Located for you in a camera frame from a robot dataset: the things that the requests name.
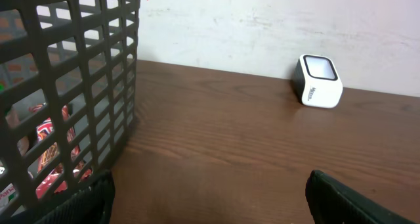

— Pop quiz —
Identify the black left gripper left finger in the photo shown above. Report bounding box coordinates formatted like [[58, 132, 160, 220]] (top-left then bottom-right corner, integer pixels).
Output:
[[36, 170, 116, 224]]

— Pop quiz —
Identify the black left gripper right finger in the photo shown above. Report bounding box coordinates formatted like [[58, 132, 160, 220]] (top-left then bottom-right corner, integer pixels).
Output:
[[305, 170, 413, 224]]

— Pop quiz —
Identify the red snack bag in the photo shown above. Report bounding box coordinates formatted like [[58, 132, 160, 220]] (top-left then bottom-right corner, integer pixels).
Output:
[[29, 103, 93, 198]]

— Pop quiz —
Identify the grey plastic shopping basket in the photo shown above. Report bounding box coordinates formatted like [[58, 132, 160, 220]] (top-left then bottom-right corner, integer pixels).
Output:
[[1, 0, 140, 223]]

